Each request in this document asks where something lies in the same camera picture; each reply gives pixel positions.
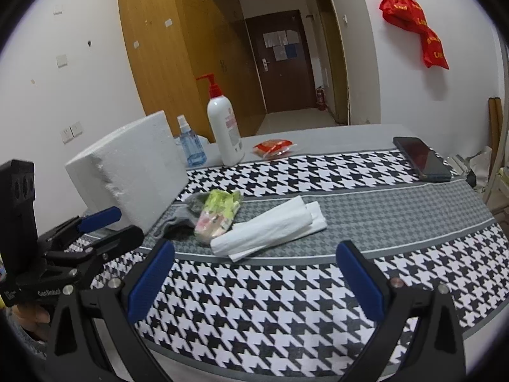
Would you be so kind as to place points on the blue paper notice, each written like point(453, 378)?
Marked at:
point(291, 50)

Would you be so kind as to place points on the blue spray bottle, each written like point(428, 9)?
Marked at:
point(193, 147)

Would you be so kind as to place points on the red snack packet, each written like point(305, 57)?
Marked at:
point(274, 146)

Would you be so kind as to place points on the grey mattress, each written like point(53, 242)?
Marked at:
point(358, 135)

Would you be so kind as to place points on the white plastic bag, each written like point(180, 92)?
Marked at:
point(481, 165)

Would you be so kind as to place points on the white wall switch plate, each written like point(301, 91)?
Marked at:
point(62, 60)

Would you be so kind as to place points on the white paper notice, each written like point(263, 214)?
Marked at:
point(274, 38)

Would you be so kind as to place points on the person's left forearm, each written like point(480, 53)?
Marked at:
point(22, 348)

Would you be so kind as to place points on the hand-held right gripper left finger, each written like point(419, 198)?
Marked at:
point(153, 282)

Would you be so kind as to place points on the red fire extinguisher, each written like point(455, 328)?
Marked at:
point(321, 97)

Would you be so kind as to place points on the dark brown door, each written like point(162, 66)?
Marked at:
point(286, 83)

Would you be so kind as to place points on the red plastic bag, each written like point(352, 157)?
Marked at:
point(433, 47)
point(401, 6)

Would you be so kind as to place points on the white lotion pump bottle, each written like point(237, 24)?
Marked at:
point(224, 127)

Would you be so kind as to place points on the black smartphone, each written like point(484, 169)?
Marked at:
point(421, 157)

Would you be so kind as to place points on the wooden boards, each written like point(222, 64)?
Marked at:
point(496, 123)

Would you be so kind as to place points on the person's left hand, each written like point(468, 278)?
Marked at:
point(35, 320)

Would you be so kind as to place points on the white wall socket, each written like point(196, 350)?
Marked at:
point(66, 135)
point(76, 128)

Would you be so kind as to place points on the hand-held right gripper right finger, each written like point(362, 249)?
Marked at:
point(360, 282)

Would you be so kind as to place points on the green tissue packet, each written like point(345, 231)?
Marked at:
point(216, 215)

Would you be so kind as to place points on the white towel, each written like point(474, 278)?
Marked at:
point(262, 227)

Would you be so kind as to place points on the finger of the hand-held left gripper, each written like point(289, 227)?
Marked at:
point(99, 215)
point(119, 238)

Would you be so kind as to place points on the wooden side door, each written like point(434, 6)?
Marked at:
point(332, 47)

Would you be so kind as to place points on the grey sock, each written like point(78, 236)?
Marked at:
point(175, 223)

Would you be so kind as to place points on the wooden wardrobe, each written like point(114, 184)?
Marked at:
point(179, 47)

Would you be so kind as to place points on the white foam box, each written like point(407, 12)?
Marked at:
point(131, 167)

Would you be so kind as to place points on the houndstooth blanket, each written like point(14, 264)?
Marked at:
point(278, 318)

